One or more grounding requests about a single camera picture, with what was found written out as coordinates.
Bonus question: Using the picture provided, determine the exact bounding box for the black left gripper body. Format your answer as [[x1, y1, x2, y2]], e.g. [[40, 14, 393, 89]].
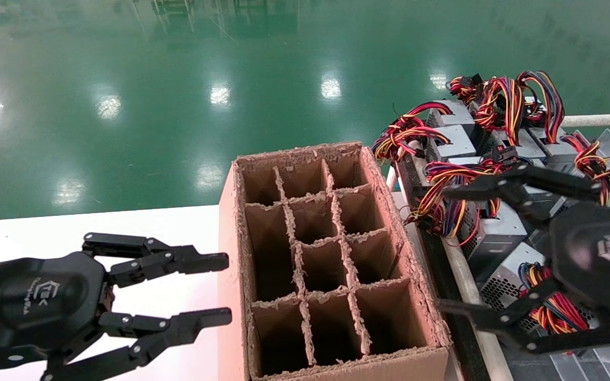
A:
[[0, 251, 115, 372]]

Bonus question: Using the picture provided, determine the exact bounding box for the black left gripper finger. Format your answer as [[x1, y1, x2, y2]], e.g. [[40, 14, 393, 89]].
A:
[[40, 307, 233, 381], [82, 232, 230, 289]]

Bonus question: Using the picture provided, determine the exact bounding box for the cardboard box with dividers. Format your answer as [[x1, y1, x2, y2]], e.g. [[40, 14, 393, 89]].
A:
[[218, 140, 453, 381]]

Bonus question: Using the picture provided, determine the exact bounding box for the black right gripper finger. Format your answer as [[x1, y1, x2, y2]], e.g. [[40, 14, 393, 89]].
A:
[[436, 278, 610, 356], [440, 160, 602, 225]]

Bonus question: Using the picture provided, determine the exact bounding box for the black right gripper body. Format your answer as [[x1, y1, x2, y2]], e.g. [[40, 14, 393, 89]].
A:
[[546, 204, 610, 313]]

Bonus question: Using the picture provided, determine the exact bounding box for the clear plastic divider tray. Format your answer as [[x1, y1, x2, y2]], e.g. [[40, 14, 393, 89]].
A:
[[512, 126, 610, 381]]

